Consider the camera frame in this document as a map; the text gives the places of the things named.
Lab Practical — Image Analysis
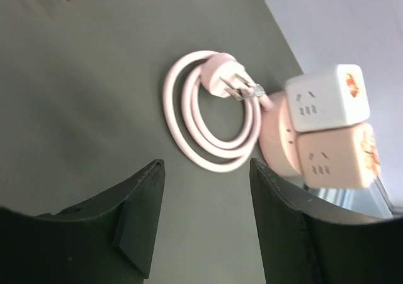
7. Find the light pink deer cube plug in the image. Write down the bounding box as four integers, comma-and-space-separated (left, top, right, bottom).
297, 122, 380, 189

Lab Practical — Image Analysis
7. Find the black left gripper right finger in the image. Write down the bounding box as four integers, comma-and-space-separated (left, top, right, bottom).
249, 159, 402, 283

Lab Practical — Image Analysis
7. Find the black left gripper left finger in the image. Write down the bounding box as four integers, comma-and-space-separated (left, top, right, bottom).
1, 159, 165, 283

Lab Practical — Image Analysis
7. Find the pink round socket cable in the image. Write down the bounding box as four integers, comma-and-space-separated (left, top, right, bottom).
162, 49, 275, 173

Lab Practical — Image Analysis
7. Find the white cube plug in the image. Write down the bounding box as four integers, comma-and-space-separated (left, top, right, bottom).
285, 64, 370, 133

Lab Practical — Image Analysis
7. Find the pink round socket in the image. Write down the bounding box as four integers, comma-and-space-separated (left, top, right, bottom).
259, 91, 302, 177

